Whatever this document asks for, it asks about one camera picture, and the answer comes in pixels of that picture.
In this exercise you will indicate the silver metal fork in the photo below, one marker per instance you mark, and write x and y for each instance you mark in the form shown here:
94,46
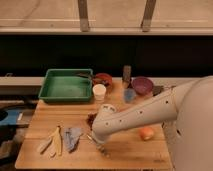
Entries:
99,147

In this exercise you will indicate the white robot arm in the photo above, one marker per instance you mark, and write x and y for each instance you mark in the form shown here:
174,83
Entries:
189,104

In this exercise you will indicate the white plastic cup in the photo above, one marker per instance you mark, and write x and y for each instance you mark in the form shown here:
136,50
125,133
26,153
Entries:
99,91

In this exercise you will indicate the blue translucent plastic cup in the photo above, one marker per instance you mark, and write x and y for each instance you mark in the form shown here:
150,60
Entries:
129,95

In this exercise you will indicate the red bowl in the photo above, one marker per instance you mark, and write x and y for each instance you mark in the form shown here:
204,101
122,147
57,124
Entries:
103,78

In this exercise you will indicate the dark rectangular block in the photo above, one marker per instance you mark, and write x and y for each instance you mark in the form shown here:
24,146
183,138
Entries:
126,73

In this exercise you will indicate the bunch of red grapes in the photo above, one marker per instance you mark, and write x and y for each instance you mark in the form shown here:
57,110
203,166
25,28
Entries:
90,119

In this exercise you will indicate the purple bowl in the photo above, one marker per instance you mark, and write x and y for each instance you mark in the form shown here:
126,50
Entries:
142,85

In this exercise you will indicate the green plastic tray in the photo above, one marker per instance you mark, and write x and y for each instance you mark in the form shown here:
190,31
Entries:
66,85

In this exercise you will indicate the blue grey cloth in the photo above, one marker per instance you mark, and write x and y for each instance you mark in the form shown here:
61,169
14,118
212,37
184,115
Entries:
71,137

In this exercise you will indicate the red yellow apple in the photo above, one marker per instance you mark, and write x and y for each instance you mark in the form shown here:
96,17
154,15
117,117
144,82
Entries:
146,133

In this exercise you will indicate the blue object at left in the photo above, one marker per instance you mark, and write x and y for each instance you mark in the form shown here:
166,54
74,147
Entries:
13,117

